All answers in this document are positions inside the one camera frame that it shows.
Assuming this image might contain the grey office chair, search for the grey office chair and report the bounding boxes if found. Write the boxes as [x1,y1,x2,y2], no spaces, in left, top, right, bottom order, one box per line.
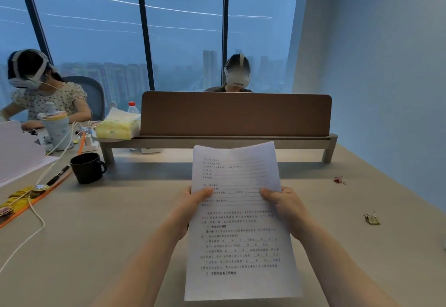
[63,76,106,122]

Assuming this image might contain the yellow packets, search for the yellow packets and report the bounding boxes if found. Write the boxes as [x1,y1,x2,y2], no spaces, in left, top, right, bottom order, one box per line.
[0,185,49,217]

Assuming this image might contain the white cable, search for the white cable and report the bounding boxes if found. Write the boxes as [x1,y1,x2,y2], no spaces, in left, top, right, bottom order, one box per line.
[0,122,92,272]

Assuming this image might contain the orange strip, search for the orange strip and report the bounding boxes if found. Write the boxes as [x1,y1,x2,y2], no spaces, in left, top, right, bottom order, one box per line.
[0,136,86,229]

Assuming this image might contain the black mug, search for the black mug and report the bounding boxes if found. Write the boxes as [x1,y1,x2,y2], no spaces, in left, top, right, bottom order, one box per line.
[70,152,108,185]

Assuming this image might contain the light blue tumbler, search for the light blue tumbler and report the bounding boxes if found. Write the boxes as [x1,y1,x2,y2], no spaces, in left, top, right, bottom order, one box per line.
[38,102,72,152]

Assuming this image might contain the brown desk divider panel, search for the brown desk divider panel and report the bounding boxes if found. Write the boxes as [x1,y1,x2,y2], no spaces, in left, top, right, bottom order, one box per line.
[140,91,332,137]

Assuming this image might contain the white power strip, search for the white power strip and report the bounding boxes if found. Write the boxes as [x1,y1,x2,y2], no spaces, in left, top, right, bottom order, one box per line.
[75,127,100,153]

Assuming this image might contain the yellow tissue pack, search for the yellow tissue pack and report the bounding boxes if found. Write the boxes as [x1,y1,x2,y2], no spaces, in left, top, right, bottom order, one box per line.
[95,107,141,140]

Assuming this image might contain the person's left forearm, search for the person's left forearm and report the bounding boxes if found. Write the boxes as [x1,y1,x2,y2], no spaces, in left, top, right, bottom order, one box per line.
[89,224,189,307]

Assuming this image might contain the person's left hand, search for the person's left hand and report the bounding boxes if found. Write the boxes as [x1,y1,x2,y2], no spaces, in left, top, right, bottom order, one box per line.
[163,187,214,242]

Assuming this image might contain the white printed paper document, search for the white printed paper document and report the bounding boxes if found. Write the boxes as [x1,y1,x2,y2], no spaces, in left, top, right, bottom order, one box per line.
[184,141,303,302]

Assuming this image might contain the white paper sheets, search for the white paper sheets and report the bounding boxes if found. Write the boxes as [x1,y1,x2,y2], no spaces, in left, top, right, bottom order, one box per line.
[0,120,60,187]

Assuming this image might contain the black pen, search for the black pen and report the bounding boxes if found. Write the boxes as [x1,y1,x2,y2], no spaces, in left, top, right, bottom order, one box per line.
[46,165,70,186]

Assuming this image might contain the dark window mullion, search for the dark window mullion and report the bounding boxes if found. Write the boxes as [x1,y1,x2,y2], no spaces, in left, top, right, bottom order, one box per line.
[15,0,53,64]
[222,0,230,86]
[135,0,155,91]

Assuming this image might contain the person's right hand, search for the person's right hand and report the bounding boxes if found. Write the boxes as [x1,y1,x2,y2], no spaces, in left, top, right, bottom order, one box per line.
[259,186,316,240]

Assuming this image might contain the white headset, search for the white headset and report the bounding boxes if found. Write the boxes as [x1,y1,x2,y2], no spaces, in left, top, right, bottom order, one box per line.
[8,49,52,90]
[224,54,251,87]

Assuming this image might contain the grey desk shelf riser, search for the grey desk shelf riser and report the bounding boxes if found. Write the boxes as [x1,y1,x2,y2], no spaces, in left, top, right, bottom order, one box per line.
[99,133,338,165]

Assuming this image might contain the person's right forearm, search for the person's right forearm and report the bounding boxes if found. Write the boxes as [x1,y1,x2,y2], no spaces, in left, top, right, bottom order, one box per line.
[294,218,399,307]

